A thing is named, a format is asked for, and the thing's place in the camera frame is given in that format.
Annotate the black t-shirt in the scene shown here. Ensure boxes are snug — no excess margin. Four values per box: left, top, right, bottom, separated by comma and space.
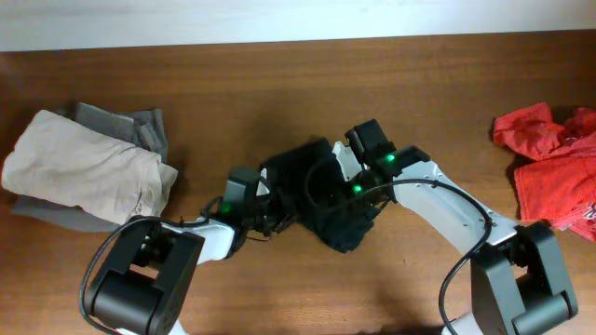
260, 138, 383, 253

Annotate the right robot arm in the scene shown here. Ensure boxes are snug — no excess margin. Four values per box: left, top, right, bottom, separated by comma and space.
332, 119, 578, 335

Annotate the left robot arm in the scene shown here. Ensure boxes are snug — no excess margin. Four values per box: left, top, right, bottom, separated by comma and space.
78, 167, 291, 335

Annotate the grey folded garment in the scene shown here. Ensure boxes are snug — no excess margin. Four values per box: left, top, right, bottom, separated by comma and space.
10, 102, 169, 233

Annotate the red crumpled garment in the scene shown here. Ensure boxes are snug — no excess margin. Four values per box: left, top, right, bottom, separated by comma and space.
492, 102, 595, 242

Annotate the beige folded garment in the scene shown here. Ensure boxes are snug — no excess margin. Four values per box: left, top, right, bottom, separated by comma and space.
1, 110, 178, 224

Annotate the left black cable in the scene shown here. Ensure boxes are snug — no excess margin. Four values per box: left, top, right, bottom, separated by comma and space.
78, 179, 276, 335

